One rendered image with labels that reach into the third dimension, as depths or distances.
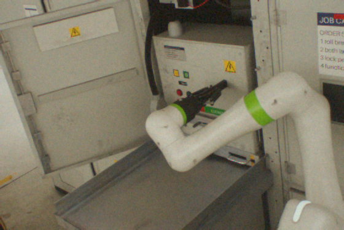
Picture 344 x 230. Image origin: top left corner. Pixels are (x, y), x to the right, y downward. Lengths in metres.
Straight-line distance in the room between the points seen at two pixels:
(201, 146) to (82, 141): 0.87
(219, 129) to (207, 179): 0.50
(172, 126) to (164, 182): 0.47
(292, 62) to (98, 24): 0.88
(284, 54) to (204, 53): 0.37
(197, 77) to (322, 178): 0.73
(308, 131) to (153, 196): 0.72
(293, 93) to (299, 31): 0.26
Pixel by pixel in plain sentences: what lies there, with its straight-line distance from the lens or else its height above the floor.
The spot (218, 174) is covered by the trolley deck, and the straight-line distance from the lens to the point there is 1.97.
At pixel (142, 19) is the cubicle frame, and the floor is 1.46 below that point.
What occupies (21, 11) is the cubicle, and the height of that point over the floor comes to 1.45.
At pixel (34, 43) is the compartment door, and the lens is 2.07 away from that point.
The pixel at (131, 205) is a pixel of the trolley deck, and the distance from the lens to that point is 1.90.
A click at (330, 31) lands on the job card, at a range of 1.53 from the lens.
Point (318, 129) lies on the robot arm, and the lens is 1.52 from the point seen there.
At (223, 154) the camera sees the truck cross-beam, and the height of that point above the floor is 0.88.
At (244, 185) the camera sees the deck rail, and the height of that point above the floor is 0.86.
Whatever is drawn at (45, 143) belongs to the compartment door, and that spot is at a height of 1.00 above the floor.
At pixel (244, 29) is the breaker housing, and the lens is 1.93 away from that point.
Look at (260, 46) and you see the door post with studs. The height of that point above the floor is 1.39.
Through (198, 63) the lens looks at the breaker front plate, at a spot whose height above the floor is 1.30.
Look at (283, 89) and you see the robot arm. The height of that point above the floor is 1.37.
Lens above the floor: 1.96
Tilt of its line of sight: 26 degrees down
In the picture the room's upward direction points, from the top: 11 degrees counter-clockwise
